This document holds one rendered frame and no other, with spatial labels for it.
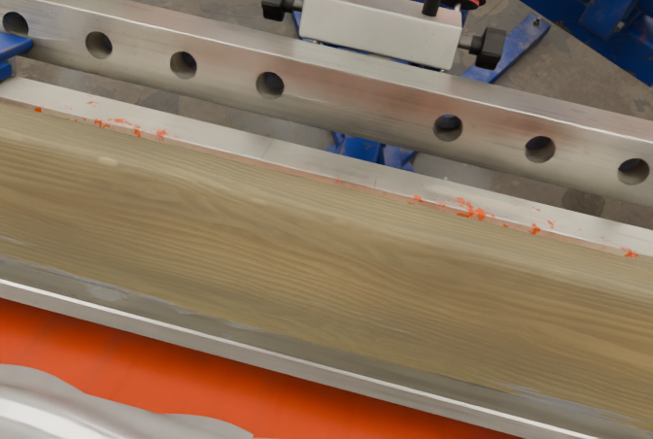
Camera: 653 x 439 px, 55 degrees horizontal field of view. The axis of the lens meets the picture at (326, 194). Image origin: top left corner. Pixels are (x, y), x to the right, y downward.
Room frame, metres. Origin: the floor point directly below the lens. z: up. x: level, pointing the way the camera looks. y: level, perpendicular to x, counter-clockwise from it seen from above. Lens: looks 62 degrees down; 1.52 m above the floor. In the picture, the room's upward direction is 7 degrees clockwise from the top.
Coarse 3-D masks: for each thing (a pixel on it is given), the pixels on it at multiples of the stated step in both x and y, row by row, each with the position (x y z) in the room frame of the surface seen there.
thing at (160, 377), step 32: (0, 320) 0.08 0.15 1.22; (32, 320) 0.08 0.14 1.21; (64, 320) 0.08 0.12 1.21; (0, 352) 0.06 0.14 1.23; (32, 352) 0.06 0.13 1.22; (64, 352) 0.06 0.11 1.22; (96, 352) 0.07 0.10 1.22; (128, 352) 0.07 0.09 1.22; (160, 352) 0.07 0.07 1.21; (192, 352) 0.07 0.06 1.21; (96, 384) 0.05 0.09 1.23; (128, 384) 0.05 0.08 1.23; (160, 384) 0.05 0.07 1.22; (192, 384) 0.06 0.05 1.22; (224, 384) 0.06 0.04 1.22; (256, 384) 0.06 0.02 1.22; (224, 416) 0.04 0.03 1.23; (256, 416) 0.04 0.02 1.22
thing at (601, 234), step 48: (0, 96) 0.24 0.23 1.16; (48, 96) 0.25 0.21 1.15; (96, 96) 0.26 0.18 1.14; (192, 144) 0.22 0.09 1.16; (240, 144) 0.23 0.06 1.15; (288, 144) 0.24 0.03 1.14; (384, 192) 0.20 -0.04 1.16; (432, 192) 0.21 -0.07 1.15; (480, 192) 0.22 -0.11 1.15; (576, 240) 0.18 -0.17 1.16; (624, 240) 0.19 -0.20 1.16
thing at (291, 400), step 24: (288, 384) 0.06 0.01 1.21; (312, 384) 0.06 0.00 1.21; (264, 408) 0.05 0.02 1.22; (288, 408) 0.05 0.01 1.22; (312, 408) 0.05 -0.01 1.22; (336, 408) 0.05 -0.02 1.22; (360, 408) 0.05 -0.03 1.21; (384, 408) 0.06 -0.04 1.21; (408, 408) 0.06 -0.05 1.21; (264, 432) 0.04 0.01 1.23; (288, 432) 0.04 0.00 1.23; (312, 432) 0.04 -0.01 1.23; (336, 432) 0.04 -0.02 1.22; (360, 432) 0.04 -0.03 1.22; (384, 432) 0.04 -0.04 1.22; (408, 432) 0.05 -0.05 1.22; (432, 432) 0.05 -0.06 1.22; (456, 432) 0.05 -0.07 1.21; (480, 432) 0.05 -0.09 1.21
